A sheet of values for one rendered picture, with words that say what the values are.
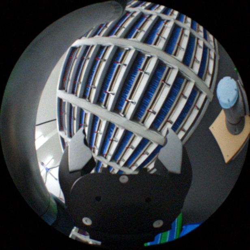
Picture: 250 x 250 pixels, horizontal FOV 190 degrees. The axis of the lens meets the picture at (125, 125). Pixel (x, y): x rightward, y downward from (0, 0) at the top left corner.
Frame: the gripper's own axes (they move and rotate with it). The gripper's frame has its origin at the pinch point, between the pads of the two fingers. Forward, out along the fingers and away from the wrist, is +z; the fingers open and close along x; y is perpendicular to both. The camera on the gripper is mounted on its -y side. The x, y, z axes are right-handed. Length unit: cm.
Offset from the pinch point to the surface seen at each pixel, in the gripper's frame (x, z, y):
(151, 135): 24, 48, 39
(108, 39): -16, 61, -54
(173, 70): 38, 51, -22
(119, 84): -6, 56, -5
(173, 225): 34, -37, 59
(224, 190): 60, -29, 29
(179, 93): 45, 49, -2
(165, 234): 26, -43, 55
